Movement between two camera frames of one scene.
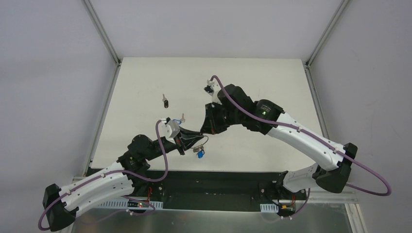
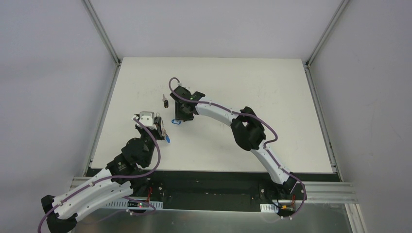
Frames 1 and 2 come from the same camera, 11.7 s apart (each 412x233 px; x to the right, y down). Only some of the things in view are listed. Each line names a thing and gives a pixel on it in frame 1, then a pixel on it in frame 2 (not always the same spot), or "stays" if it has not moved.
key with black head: [166, 102] stays
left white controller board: [133, 204] stays
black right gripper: [214, 109] → [181, 113]
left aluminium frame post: [103, 31] stays
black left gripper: [180, 141] → [160, 129]
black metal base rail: [207, 185] stays
